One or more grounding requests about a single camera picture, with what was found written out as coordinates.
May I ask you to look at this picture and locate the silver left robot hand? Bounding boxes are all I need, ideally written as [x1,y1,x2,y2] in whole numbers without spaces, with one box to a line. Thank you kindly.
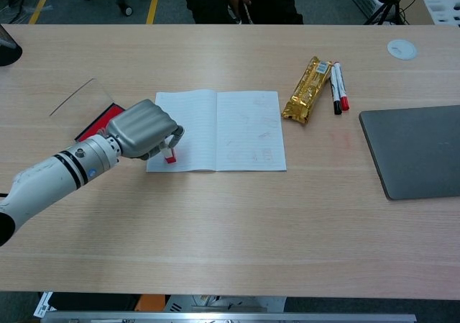
[106,99,185,161]

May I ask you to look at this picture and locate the open white lined notebook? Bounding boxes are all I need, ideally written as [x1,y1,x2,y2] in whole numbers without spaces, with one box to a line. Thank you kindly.
[145,88,288,173]

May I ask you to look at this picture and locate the red ink pad black case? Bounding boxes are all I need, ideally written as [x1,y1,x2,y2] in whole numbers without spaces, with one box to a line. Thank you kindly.
[74,102,127,143]

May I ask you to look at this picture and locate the clear plastic ink pad lid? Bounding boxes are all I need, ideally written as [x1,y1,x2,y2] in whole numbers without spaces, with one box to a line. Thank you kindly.
[49,78,116,129]

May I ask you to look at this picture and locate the black device at table edge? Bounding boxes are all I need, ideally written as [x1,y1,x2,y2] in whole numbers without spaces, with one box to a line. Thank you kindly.
[0,24,23,67]

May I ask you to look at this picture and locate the gold foil snack packet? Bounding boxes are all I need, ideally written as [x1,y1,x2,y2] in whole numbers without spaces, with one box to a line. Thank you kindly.
[280,55,333,125]

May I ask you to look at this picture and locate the orange part under table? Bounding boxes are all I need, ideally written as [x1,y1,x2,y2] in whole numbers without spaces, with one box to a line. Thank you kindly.
[135,294,166,312]

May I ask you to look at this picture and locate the white marker black cap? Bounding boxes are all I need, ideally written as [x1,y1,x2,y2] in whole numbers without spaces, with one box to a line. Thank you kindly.
[329,65,343,116]

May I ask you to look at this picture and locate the white printed paper sheet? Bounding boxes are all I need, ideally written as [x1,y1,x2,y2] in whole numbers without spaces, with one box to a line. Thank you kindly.
[33,291,55,319]

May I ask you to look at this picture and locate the white marker red cap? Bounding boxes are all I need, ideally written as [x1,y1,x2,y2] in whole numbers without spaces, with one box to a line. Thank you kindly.
[333,62,351,112]

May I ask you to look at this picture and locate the black tripod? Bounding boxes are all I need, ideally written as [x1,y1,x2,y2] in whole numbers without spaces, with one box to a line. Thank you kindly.
[363,0,410,26]

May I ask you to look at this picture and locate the grey closed laptop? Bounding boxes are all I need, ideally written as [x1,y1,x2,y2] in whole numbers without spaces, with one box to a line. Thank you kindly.
[359,104,460,201]

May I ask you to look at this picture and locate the brown cardboard box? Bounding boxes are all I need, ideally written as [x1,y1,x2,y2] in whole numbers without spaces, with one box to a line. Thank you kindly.
[397,0,460,25]

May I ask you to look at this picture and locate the white foam insert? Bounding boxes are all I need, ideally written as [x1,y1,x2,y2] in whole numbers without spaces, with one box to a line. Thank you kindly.
[423,0,460,27]

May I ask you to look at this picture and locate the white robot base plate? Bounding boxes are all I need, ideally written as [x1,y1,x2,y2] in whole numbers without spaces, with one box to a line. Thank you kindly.
[163,294,287,313]

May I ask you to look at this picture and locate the aluminium profile rail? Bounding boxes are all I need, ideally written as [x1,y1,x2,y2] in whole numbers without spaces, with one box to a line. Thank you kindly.
[41,311,418,323]

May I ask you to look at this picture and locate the grey round cable grommet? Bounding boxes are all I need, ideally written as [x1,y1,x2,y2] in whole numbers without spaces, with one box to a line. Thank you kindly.
[386,38,418,61]

